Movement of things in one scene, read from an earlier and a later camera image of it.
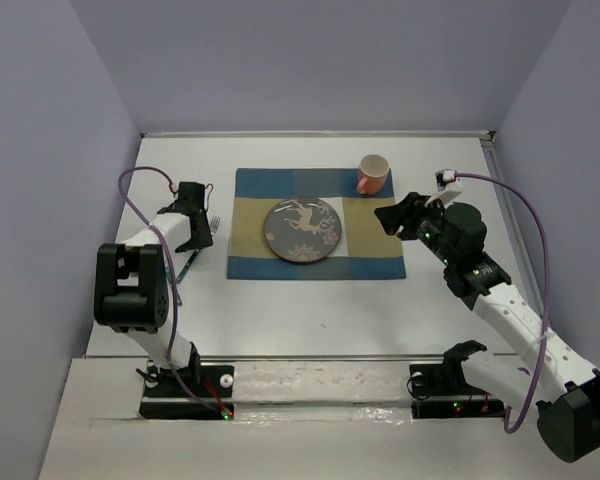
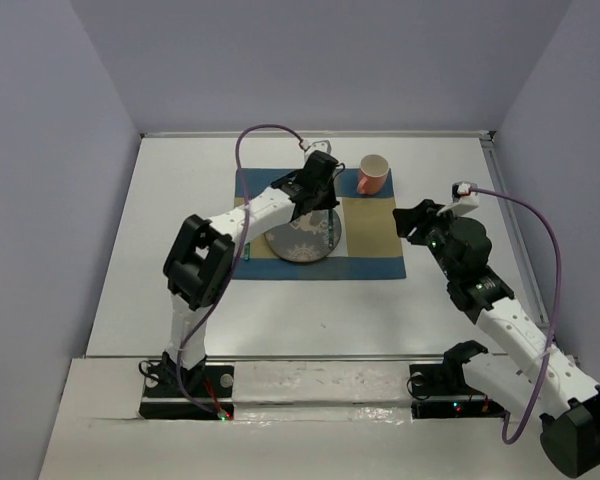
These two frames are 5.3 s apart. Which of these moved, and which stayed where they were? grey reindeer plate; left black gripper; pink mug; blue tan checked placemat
Moved: left black gripper
Stayed: blue tan checked placemat; grey reindeer plate; pink mug
